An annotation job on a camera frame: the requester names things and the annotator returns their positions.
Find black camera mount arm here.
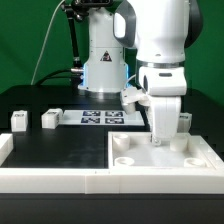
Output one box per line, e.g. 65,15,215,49
61,0,113,68

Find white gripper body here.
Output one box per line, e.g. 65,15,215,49
147,96,181,144

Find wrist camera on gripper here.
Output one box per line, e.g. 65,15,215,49
120,87,149,115

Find white sheet with AprilTags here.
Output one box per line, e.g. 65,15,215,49
60,110,144,126

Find white square tabletop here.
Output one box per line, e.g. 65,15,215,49
108,132,215,169

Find grey cable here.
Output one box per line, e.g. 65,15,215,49
30,0,66,86

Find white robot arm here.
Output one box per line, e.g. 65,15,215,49
78,0,203,144

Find black cable bundle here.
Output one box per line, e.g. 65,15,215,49
34,68,84,87

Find white U-shaped fence wall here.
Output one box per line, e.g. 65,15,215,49
0,134,224,194

